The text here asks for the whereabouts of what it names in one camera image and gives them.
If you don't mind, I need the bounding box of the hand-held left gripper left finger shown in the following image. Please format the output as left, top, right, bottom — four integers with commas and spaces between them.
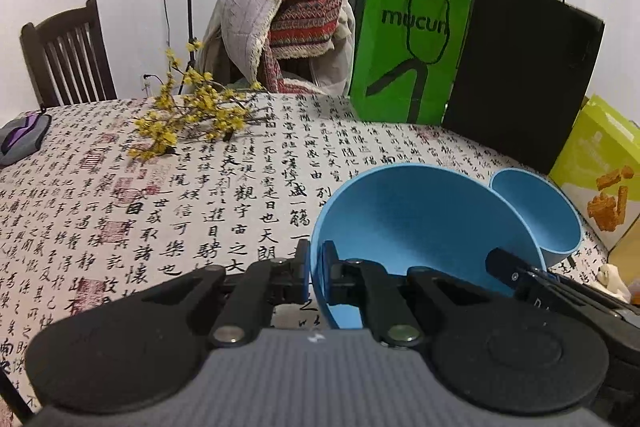
144, 239, 311, 349

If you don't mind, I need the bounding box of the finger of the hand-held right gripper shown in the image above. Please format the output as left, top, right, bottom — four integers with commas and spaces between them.
531, 269, 569, 284
485, 248, 532, 297

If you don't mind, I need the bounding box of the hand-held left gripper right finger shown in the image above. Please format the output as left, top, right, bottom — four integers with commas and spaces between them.
320, 240, 482, 349

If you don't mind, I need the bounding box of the blue bowl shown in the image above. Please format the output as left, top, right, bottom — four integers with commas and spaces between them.
310, 164, 547, 330
489, 168, 583, 268

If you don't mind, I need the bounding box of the green snack box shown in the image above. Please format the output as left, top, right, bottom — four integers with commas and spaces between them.
548, 94, 640, 250

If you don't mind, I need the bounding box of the calligraphy print tablecloth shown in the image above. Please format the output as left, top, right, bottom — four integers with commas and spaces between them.
0, 94, 618, 418

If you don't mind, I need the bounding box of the black paper bag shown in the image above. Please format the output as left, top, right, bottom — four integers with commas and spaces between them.
442, 0, 606, 175

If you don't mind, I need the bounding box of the yellow flower branch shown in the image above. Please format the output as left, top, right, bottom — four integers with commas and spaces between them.
127, 39, 273, 162

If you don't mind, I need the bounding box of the beige coat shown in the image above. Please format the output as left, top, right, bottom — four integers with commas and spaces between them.
200, 0, 357, 98

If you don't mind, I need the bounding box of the green paper bag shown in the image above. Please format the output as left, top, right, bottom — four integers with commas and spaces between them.
349, 0, 472, 125

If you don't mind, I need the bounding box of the red patterned blanket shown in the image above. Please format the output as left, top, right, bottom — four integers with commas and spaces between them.
220, 0, 347, 94

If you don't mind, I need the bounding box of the grey and purple cloth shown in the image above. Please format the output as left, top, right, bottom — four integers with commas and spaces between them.
0, 112, 52, 166

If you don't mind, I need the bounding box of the dark wooden chair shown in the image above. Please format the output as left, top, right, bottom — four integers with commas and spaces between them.
20, 0, 118, 108

